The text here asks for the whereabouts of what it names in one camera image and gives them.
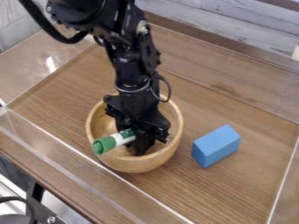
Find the clear acrylic tray wall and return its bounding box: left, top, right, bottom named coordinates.
left=0, top=29, right=299, bottom=224

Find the blue foam block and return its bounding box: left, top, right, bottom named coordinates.
left=190, top=125, right=241, bottom=168

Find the brown wooden bowl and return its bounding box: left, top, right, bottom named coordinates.
left=85, top=101, right=182, bottom=173

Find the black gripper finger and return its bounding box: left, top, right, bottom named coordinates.
left=133, top=129, right=164, bottom=156
left=114, top=116, right=133, bottom=132

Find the black table leg bracket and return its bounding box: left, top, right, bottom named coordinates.
left=25, top=182, right=66, bottom=224

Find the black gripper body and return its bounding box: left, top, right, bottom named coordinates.
left=104, top=88, right=170, bottom=144

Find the green and white marker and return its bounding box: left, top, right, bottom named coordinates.
left=90, top=129, right=136, bottom=155

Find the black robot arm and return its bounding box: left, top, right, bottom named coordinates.
left=17, top=0, right=170, bottom=156

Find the black cable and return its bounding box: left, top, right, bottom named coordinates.
left=0, top=195, right=42, bottom=224

